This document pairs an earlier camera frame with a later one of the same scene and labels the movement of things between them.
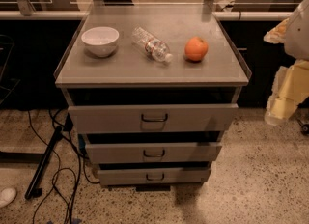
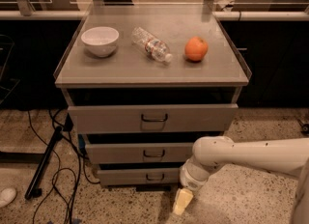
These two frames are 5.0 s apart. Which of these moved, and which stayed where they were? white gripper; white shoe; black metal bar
Moved: white gripper
Stayed: white shoe; black metal bar
